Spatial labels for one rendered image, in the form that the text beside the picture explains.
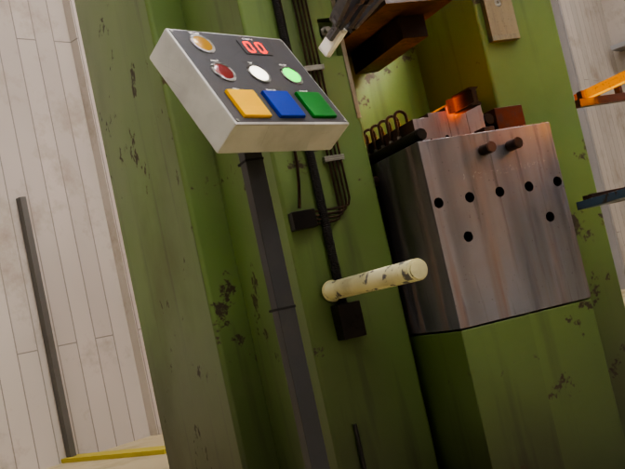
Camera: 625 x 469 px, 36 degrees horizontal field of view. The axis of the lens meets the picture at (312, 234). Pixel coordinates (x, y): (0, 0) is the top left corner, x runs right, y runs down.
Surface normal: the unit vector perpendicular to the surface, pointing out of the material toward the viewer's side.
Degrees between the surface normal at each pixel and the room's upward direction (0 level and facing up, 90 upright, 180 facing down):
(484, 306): 90
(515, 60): 90
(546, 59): 90
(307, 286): 90
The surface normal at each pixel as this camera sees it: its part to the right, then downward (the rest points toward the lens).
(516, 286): 0.37, -0.15
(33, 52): 0.72, -0.21
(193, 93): -0.66, 0.09
